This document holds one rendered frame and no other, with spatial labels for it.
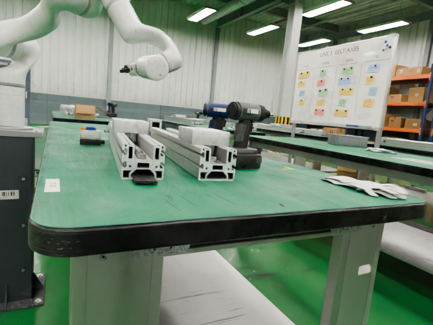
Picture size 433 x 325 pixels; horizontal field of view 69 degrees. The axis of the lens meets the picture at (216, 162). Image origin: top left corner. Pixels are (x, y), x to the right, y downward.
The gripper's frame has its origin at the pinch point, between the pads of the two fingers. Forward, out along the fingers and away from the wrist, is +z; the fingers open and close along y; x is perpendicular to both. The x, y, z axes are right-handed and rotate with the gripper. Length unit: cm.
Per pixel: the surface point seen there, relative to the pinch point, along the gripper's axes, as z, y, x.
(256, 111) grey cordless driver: -52, 24, -19
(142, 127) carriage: -36.8, -11.1, -16.7
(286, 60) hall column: 638, 563, -112
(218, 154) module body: -65, 2, -23
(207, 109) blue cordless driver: -21.4, 19.1, -21.0
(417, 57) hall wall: 570, 1044, -196
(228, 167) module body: -71, 1, -25
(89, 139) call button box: -4.1, -27.6, -23.4
